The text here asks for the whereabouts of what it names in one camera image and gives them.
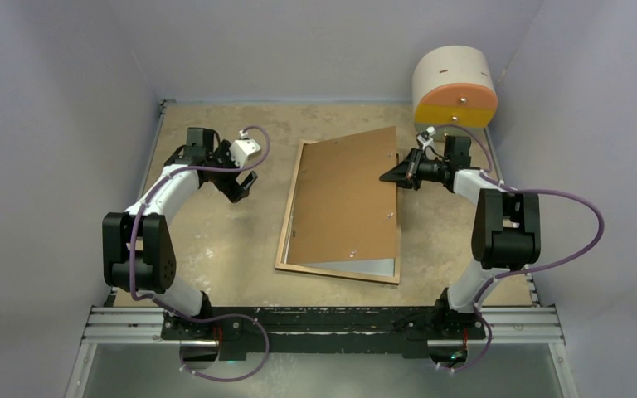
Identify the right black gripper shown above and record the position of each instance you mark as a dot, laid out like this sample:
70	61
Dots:
407	173

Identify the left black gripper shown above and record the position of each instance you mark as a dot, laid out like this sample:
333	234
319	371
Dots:
232	189

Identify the brown backing board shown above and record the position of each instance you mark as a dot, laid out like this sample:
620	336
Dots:
371	148

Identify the black wooden picture frame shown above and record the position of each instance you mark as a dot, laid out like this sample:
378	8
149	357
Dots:
281	263

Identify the mountain landscape photo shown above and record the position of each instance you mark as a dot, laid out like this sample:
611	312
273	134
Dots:
362	267

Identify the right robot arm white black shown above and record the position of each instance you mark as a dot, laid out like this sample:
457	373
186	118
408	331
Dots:
506	233

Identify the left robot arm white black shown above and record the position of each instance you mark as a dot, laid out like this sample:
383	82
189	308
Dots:
138	253

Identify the round cream drawer cabinet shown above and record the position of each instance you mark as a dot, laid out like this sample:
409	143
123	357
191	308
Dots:
453	85

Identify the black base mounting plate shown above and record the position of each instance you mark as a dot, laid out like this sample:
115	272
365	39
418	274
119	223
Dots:
411	332

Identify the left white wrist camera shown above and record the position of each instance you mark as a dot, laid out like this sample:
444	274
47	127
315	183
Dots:
243	149

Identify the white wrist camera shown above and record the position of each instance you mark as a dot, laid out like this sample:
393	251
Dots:
426	141
243	149

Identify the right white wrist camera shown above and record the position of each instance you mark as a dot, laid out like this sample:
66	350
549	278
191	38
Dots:
426	141

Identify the aluminium rail frame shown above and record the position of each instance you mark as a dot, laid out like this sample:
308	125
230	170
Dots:
140	325

